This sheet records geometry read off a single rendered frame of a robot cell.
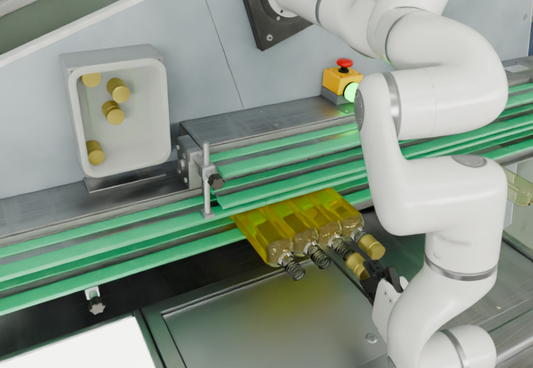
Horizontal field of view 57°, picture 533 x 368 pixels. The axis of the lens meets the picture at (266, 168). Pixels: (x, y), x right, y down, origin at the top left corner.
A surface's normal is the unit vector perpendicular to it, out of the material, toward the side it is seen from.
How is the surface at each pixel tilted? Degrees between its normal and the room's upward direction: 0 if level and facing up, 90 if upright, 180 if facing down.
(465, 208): 27
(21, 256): 90
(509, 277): 90
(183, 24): 0
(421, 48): 70
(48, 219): 90
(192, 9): 0
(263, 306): 90
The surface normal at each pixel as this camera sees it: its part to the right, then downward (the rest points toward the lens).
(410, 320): -0.81, -0.20
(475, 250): -0.07, 0.43
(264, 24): 0.51, 0.50
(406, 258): 0.05, -0.85
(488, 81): -0.01, -0.11
